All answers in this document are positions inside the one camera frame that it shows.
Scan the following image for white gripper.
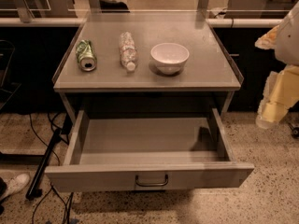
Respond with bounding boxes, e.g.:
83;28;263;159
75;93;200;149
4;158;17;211
255;65;299;130

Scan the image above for grey top drawer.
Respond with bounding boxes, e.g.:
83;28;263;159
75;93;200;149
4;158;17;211
46;108;254;192

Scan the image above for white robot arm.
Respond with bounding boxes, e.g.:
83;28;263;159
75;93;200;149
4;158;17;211
255;2;299;129

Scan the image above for grey drawer cabinet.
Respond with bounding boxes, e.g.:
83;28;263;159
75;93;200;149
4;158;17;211
54;11;243;120

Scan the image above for white ceramic bowl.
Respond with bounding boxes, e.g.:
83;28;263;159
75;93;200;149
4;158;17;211
150;43;190;75

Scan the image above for clear plastic water bottle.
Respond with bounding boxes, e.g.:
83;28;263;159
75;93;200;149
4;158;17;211
119;32;137;72

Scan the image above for crushed green soda can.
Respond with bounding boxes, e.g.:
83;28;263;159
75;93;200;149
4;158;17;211
76;40;97;72

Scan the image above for black bar on floor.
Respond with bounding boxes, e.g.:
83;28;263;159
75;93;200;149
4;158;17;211
25;129;60;201

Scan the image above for white sneaker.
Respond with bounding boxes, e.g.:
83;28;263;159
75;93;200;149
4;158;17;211
0;174;30;201

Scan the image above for metal top drawer handle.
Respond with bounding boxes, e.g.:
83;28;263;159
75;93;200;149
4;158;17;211
135;175;169;188

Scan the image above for black floor cables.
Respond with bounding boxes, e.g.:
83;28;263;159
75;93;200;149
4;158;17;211
28;111;76;224

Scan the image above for white horizontal rail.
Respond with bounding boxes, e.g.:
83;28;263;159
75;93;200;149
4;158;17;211
0;17;284;29

